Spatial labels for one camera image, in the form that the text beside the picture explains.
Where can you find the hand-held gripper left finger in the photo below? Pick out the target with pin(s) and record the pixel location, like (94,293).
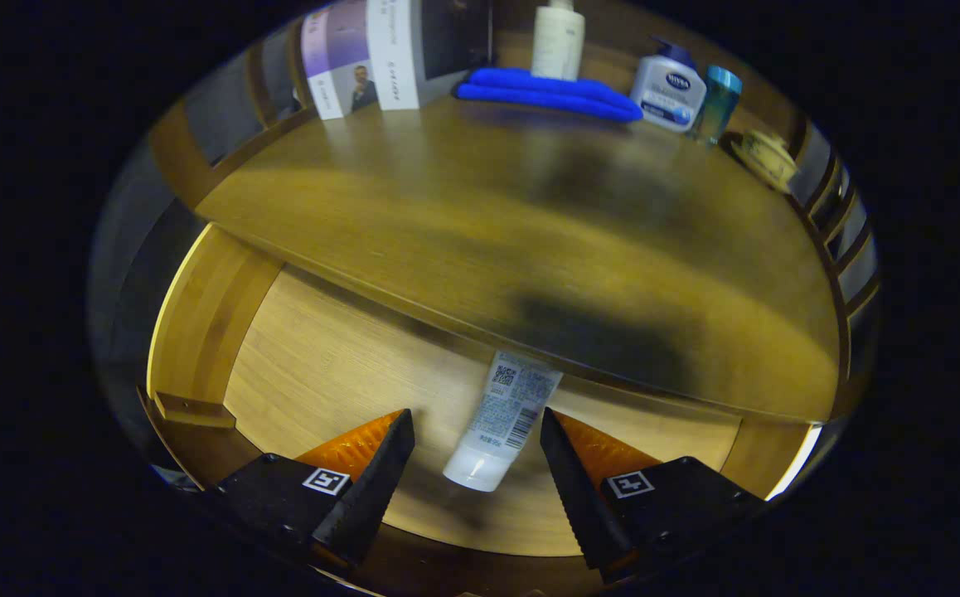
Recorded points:
(364,497)

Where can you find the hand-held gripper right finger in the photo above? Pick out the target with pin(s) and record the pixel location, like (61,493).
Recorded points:
(584,497)

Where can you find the white cosmetic tube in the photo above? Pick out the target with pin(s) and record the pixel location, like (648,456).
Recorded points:
(501,414)

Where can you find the wooden drawer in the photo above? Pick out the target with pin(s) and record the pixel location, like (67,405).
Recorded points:
(322,365)

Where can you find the wooden countertop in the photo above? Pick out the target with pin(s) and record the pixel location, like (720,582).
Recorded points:
(447,215)

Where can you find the wooden cabinet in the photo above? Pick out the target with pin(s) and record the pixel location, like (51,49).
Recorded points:
(177,162)

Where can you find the white grey box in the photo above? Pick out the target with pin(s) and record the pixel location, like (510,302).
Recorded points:
(797,464)

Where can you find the folded blue cloth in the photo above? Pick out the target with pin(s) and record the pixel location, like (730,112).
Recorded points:
(546,93)

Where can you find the white bottle with blue pump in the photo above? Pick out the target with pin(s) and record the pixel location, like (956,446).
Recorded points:
(666,95)

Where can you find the teal bottle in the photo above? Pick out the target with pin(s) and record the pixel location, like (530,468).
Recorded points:
(716,104)

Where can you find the white book with portrait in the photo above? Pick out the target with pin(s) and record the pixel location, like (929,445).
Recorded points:
(393,58)

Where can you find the purple book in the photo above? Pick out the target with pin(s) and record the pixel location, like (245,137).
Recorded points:
(335,50)

